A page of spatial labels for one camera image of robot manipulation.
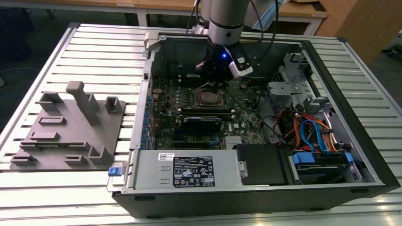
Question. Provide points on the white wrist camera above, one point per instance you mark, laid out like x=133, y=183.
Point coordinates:
x=239, y=71

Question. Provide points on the graphics card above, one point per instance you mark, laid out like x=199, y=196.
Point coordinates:
x=200, y=124

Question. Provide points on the small silver heatsink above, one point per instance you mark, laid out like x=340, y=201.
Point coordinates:
x=232, y=140

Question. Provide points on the grey parts rack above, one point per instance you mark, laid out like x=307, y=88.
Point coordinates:
x=72, y=131

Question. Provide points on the blue plastic latch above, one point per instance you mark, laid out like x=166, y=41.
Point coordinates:
x=113, y=171

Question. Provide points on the grey case latch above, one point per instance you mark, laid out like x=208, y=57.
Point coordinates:
x=150, y=38

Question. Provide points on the wooden cabinet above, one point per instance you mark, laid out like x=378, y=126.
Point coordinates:
x=369, y=23

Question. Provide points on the black drive bay cover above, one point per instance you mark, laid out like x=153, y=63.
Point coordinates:
x=263, y=164

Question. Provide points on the metal locking lever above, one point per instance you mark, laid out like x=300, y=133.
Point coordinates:
x=203, y=85

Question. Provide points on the hard disk in blue carrier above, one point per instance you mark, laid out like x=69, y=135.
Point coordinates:
x=301, y=158

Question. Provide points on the grey metal drive cage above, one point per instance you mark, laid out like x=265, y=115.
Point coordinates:
x=279, y=90

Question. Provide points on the blue expansion slot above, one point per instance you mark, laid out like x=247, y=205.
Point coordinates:
x=215, y=142

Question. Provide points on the black PC case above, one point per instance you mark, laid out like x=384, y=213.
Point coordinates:
x=219, y=204

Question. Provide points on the CPU socket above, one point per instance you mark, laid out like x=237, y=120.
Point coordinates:
x=196, y=106

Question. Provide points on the black RAM slot bank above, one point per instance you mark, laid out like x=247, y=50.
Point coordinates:
x=207, y=113
x=187, y=80

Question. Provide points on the green motherboard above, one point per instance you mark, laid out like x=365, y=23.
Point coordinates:
x=251, y=117

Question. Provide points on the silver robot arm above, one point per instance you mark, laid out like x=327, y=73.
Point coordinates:
x=224, y=23

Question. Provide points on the silver CPU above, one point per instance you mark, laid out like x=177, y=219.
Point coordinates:
x=207, y=98

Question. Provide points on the white framed wooden desk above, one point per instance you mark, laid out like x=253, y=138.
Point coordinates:
x=307, y=13
x=77, y=7

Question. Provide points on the silver power supply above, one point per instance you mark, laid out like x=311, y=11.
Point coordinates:
x=146, y=169

